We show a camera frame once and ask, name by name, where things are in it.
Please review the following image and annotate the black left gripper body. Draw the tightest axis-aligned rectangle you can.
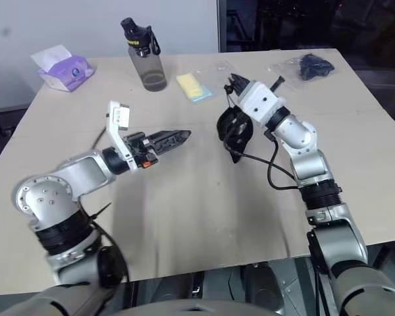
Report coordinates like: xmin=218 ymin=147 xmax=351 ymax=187
xmin=123 ymin=131 xmax=159 ymax=169

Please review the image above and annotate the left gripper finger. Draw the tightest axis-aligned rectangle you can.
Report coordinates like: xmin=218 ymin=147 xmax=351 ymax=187
xmin=153 ymin=131 xmax=192 ymax=157
xmin=151 ymin=128 xmax=191 ymax=139

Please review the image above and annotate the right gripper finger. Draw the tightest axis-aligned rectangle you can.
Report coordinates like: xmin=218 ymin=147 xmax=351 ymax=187
xmin=231 ymin=73 xmax=251 ymax=89
xmin=228 ymin=75 xmax=242 ymax=96

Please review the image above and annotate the black fabric pouch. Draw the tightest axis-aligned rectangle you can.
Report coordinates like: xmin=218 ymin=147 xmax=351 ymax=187
xmin=216 ymin=84 xmax=255 ymax=165

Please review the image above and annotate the clear plastic bag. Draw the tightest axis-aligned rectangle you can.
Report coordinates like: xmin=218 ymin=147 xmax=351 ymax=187
xmin=176 ymin=61 xmax=241 ymax=105
xmin=266 ymin=55 xmax=336 ymax=92

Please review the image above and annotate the light blue cloth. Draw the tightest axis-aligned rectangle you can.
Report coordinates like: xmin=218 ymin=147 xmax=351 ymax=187
xmin=189 ymin=84 xmax=215 ymax=105

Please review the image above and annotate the yellow sponge cloth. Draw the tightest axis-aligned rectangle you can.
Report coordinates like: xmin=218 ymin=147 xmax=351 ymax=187
xmin=176 ymin=73 xmax=203 ymax=99

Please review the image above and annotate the dark blue bundled item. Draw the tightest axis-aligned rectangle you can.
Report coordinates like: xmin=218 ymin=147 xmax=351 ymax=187
xmin=298 ymin=54 xmax=336 ymax=81

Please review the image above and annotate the grey bottle with black lid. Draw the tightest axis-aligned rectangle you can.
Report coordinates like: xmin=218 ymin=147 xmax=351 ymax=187
xmin=120 ymin=17 xmax=169 ymax=92

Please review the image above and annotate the purple tissue box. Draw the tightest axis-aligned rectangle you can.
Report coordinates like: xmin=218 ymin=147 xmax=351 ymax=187
xmin=36 ymin=55 xmax=96 ymax=93

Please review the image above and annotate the white tissue sheet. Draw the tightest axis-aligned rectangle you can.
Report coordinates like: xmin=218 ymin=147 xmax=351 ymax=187
xmin=30 ymin=45 xmax=73 ymax=72

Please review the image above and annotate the dark rounded shape under table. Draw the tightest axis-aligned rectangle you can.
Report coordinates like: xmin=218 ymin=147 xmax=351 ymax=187
xmin=246 ymin=263 xmax=286 ymax=316
xmin=141 ymin=271 xmax=205 ymax=305

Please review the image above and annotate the light grey curved robot torso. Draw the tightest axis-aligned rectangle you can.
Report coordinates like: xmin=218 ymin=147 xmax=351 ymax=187
xmin=117 ymin=298 xmax=279 ymax=316

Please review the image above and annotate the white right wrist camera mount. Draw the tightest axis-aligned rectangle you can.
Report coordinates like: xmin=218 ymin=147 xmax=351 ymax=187
xmin=238 ymin=80 xmax=289 ymax=128

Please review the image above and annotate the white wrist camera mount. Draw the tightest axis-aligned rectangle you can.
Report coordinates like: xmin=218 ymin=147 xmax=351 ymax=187
xmin=238 ymin=80 xmax=289 ymax=128
xmin=105 ymin=100 xmax=141 ymax=172

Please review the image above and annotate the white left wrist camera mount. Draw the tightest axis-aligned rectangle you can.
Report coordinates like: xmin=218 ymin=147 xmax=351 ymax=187
xmin=105 ymin=100 xmax=141 ymax=172

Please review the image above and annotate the grey window frame post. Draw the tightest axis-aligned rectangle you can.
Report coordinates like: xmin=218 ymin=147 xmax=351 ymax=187
xmin=216 ymin=0 xmax=228 ymax=53

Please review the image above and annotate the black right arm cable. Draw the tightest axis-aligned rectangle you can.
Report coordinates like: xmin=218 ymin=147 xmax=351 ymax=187
xmin=264 ymin=128 xmax=305 ymax=191

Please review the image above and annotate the thin black cable under table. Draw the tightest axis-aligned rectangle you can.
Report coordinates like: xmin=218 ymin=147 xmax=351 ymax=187
xmin=226 ymin=269 xmax=238 ymax=301

